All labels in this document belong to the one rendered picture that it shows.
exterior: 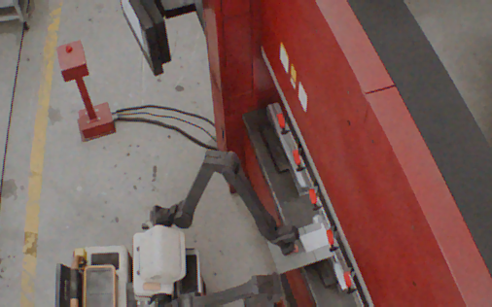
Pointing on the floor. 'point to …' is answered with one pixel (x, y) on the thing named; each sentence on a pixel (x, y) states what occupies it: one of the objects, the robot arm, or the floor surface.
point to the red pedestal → (101, 119)
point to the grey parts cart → (1, 7)
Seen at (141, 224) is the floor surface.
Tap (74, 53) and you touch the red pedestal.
